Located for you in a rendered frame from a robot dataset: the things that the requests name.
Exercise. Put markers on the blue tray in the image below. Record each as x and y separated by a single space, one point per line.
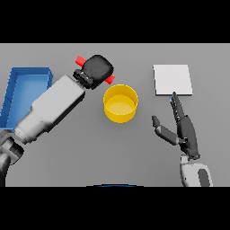
24 92

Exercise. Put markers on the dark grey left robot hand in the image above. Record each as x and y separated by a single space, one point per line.
96 70

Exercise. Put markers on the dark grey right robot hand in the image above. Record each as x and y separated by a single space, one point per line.
186 131

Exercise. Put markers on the yellow bowl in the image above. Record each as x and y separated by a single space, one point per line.
120 104

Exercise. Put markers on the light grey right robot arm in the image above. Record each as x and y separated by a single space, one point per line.
194 175

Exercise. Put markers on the pale square measuring scale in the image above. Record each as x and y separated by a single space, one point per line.
173 79

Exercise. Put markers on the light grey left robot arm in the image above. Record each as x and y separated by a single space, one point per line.
51 104

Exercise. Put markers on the red beaker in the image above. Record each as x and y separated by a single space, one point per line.
80 61

